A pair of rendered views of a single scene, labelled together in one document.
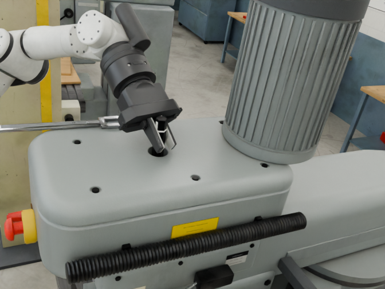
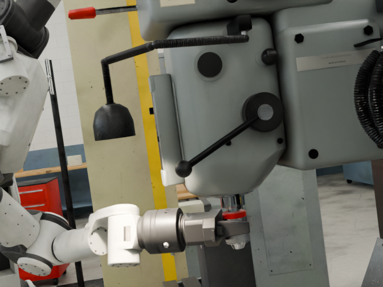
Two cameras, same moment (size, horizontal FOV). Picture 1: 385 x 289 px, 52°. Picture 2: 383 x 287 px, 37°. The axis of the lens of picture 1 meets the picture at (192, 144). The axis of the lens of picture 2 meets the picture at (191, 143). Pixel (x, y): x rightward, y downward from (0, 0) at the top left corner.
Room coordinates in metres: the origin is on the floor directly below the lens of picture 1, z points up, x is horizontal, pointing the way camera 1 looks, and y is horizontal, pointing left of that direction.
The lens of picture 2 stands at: (-0.43, -0.28, 1.47)
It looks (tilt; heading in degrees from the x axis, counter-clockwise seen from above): 3 degrees down; 21
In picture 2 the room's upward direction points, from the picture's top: 8 degrees counter-clockwise
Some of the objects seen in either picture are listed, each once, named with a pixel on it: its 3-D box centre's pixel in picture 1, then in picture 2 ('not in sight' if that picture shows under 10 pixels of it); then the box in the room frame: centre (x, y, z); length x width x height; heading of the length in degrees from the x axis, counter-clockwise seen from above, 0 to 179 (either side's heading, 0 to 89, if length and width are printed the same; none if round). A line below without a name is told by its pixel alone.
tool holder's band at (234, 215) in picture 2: not in sight; (234, 213); (0.63, 0.06, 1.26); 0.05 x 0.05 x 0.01
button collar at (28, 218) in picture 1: (28, 226); not in sight; (0.51, 0.26, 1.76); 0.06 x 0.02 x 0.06; 30
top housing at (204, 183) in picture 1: (160, 184); not in sight; (0.63, 0.05, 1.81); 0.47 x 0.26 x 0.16; 120
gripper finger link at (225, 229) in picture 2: not in sight; (233, 229); (0.60, 0.06, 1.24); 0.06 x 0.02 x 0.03; 100
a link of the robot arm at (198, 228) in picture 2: not in sight; (190, 230); (0.61, 0.15, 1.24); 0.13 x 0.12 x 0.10; 10
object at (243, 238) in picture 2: not in sight; (236, 229); (0.63, 0.06, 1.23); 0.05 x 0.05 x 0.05
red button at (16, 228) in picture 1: (14, 229); not in sight; (0.50, 0.28, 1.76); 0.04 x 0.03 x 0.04; 30
